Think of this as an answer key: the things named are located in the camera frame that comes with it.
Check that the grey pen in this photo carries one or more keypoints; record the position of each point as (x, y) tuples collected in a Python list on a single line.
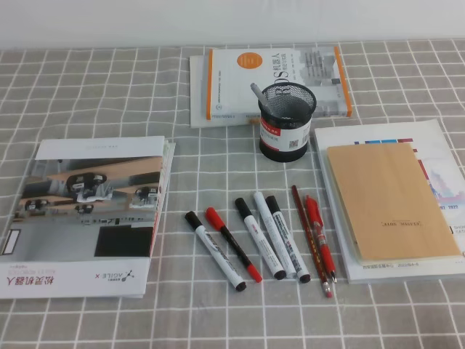
[(260, 96)]

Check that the black mesh pen holder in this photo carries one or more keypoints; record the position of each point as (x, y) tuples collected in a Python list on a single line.
[(285, 121)]

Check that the red gel pen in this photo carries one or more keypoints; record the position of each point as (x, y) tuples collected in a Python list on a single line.
[(316, 223)]

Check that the all white marker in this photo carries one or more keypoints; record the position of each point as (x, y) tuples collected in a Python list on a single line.
[(274, 234)]

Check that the red black double-ended marker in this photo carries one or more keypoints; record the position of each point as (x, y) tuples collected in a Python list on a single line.
[(216, 221)]

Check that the grey label marker black cap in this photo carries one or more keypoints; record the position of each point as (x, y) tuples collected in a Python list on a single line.
[(301, 269)]

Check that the red pencil with eraser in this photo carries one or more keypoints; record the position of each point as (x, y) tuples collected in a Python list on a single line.
[(311, 243)]

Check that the black cap whiteboard marker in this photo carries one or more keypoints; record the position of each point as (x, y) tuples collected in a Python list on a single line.
[(216, 252)]

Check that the white marker black cap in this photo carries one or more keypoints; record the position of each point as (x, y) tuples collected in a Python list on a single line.
[(260, 240)]

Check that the white booklet under ROS book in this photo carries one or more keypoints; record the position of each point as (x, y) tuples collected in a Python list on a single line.
[(198, 65)]

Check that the white orange ROS book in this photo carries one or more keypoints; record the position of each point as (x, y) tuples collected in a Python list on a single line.
[(230, 72)]

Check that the robot brochure magazine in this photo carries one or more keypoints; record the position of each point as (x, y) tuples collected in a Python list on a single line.
[(87, 217)]

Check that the tan kraft notebook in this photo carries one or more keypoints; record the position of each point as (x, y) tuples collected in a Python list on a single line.
[(392, 212)]

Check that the large white catalogue book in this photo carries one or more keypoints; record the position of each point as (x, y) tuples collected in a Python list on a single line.
[(442, 174)]

